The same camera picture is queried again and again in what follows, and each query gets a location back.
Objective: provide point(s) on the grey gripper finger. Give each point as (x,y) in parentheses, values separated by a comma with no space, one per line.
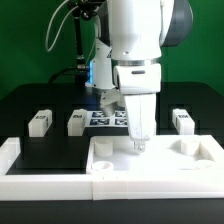
(110,100)
(139,146)

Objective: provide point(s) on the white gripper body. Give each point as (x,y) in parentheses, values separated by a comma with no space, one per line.
(139,85)

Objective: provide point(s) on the white desk top tray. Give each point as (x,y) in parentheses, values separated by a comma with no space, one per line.
(162,154)

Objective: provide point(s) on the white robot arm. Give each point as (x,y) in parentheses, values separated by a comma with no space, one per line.
(131,34)

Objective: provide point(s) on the fiducial marker sheet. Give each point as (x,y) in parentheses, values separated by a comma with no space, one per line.
(98,119)

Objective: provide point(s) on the white U-shaped obstacle fence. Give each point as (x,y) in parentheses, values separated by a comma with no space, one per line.
(104,185)

